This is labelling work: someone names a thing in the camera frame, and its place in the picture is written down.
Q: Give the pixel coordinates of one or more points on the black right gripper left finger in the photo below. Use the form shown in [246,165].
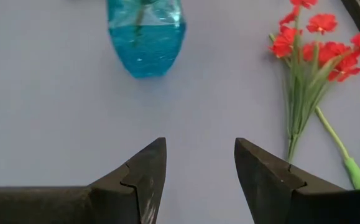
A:
[120,202]

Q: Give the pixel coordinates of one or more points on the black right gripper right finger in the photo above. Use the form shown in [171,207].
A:
[279,199]

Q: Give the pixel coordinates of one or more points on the red flower bunch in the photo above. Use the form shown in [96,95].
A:
[283,42]

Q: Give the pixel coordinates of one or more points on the blue glass vase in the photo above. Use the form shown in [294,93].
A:
[145,53]

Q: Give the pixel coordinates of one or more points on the white veined flower bunch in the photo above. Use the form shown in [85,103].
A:
[140,21]

